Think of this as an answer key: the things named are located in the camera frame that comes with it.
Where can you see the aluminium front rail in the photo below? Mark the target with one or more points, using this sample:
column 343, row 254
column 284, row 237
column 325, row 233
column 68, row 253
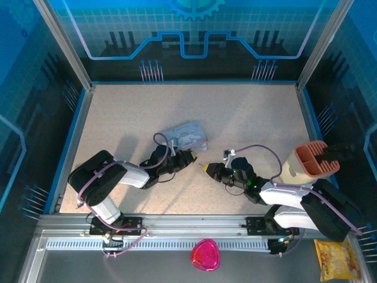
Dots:
column 191, row 222

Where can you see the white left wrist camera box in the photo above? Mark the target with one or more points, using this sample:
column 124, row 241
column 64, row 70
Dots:
column 174, row 148

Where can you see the grey metal shelf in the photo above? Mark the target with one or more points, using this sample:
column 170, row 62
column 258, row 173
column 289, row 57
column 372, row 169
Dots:
column 117, row 271

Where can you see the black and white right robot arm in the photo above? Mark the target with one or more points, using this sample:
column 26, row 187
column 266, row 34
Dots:
column 282, row 194

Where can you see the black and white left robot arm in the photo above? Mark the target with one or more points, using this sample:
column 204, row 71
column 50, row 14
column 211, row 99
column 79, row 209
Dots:
column 132, row 177

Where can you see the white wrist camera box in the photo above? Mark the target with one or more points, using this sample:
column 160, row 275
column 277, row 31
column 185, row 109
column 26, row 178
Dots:
column 174, row 148
column 229, row 154

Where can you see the pink translucent triangular bowl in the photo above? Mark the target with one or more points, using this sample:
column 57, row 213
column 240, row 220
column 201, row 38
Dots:
column 205, row 255

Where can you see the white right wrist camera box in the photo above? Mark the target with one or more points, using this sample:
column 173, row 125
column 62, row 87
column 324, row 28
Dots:
column 229, row 154

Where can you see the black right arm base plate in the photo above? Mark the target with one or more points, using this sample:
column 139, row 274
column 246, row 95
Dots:
column 256, row 225

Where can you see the yellow snack bag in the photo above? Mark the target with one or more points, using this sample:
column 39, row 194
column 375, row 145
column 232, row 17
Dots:
column 337, row 259

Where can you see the aluminium table side rail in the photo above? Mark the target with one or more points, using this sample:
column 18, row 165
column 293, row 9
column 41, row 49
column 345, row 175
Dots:
column 307, row 118
column 82, row 118

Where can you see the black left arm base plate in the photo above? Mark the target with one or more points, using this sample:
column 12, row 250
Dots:
column 132, row 225

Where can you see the cream and orange utensil holder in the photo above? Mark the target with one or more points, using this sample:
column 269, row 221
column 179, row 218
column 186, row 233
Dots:
column 297, row 168

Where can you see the aluminium frame post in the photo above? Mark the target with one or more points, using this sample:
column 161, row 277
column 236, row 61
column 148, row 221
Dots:
column 314, row 53
column 64, row 44

